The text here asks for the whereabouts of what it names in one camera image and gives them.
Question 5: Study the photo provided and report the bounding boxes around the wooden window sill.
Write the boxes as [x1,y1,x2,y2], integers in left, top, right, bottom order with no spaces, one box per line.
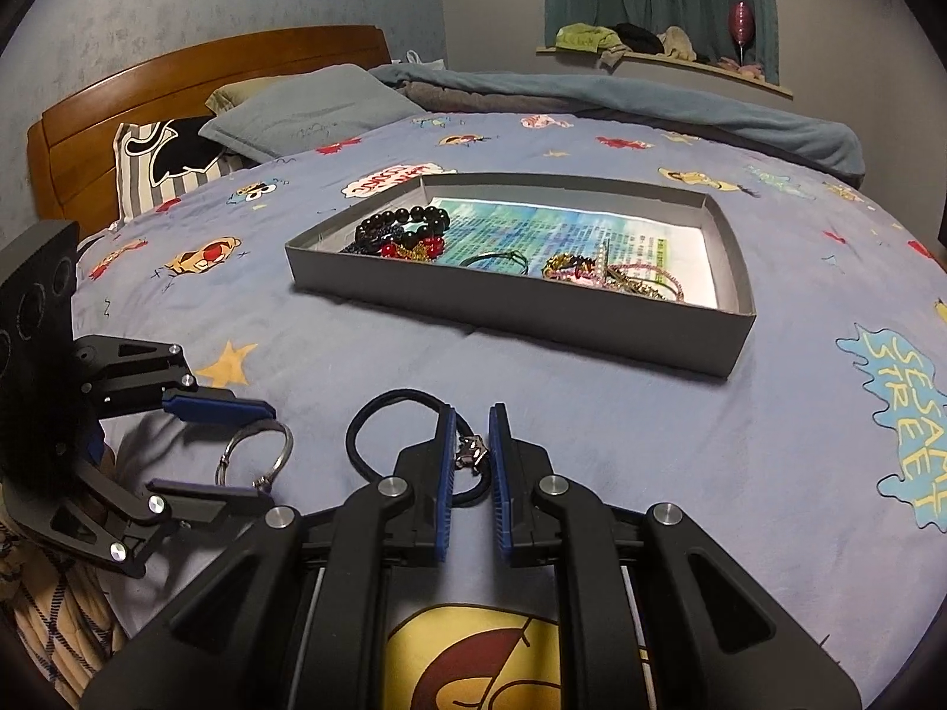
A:
[534,47,794,99]

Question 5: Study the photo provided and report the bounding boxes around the black cloth on sill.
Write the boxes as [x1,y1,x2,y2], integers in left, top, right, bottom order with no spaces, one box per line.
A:
[611,22,665,54]

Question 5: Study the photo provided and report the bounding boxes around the grey blue pillow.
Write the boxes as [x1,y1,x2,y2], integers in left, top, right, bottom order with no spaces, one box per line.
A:
[201,64,424,163]

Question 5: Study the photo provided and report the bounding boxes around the blue green printed paper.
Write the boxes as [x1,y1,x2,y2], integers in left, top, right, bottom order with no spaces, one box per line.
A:
[324,195,719,309]

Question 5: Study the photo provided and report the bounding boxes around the blue folded blanket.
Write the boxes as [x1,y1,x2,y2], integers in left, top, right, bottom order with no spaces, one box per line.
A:
[371,63,867,186]

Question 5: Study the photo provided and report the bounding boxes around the striped black white pillow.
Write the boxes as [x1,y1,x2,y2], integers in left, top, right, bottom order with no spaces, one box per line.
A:
[112,115,246,223]

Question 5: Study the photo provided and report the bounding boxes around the pink cord bracelet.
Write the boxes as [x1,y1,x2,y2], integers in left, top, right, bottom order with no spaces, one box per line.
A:
[562,242,687,305]

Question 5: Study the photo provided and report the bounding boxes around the blue cartoon bed sheet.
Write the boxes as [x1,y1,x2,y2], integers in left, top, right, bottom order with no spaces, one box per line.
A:
[72,114,945,701]

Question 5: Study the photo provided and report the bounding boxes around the green cloth on sill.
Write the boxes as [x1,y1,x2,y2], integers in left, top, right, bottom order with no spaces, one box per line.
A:
[554,22,627,56]

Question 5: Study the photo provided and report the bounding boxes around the grey shallow cardboard box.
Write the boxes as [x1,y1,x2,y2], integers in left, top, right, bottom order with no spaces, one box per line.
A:
[286,173,756,378]

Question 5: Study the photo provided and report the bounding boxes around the red and gold bracelet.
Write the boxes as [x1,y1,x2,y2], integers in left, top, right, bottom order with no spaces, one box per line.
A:
[377,234,448,265]

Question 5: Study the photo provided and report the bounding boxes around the dark beaded gold bracelet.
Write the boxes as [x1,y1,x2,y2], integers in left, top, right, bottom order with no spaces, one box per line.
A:
[540,250,608,282]

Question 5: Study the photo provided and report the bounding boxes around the olive green pillow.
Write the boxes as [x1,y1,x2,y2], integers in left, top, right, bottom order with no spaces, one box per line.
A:
[205,75,284,115]

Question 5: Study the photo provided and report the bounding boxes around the silver metal ring bangle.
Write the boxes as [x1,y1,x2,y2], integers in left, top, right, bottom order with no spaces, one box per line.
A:
[214,418,294,493]

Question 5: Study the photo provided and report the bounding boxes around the pink balloon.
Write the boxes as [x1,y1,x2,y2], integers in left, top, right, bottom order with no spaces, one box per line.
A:
[729,0,756,64]

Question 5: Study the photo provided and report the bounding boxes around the beige cloth on sill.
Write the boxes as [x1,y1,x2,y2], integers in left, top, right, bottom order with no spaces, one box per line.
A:
[658,24,697,63]

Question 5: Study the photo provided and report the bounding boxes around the black large bead bracelet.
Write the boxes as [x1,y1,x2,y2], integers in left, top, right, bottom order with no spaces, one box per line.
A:
[353,204,452,254]

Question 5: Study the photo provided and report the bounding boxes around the plaid sleeve left forearm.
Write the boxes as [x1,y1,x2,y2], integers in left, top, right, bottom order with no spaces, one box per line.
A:
[2,515,127,708]

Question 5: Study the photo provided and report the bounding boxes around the wooden headboard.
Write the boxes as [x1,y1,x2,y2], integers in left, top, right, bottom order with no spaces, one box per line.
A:
[25,24,390,237]

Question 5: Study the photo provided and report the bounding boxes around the black cord charm bracelet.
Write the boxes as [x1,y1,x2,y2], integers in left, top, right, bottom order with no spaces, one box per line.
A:
[345,388,495,508]

